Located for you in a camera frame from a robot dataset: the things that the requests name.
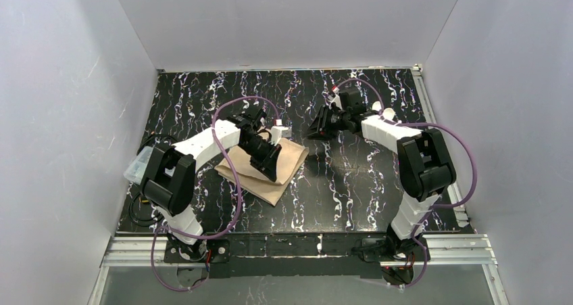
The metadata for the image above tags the beige cloth napkin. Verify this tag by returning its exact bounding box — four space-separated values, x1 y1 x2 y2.
214 138 310 207

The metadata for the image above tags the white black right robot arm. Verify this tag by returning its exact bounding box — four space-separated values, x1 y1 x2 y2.
308 88 456 240

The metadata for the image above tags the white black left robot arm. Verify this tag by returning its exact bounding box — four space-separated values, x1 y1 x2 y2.
132 109 309 245

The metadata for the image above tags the white spoon right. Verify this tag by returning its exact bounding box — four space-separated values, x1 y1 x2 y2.
382 108 395 122

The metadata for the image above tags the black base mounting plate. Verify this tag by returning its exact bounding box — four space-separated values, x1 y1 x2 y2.
163 233 431 283

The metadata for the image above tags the clear plastic box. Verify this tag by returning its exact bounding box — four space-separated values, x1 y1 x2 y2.
123 146 153 185

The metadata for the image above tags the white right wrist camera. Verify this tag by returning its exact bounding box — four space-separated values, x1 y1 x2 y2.
328 87 342 109

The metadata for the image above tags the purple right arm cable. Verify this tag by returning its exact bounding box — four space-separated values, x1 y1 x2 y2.
333 76 479 289

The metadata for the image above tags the aluminium front frame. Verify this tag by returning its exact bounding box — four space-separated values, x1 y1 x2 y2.
89 233 508 304

